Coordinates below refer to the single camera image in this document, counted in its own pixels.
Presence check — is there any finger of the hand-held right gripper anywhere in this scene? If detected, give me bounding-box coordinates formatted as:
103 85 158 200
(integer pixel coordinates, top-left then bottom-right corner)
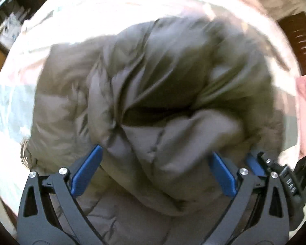
245 151 304 210

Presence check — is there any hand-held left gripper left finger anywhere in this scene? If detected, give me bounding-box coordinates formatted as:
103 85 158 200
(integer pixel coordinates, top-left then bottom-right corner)
17 145 104 245

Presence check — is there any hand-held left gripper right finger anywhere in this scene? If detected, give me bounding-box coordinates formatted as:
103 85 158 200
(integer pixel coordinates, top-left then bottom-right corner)
210 152 290 245

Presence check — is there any dark olive hooded puffer jacket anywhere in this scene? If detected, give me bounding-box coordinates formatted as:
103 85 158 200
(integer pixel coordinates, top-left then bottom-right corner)
20 13 286 245

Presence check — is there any dark wooden headboard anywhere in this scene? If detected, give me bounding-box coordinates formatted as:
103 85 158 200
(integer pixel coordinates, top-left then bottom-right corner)
277 11 306 80

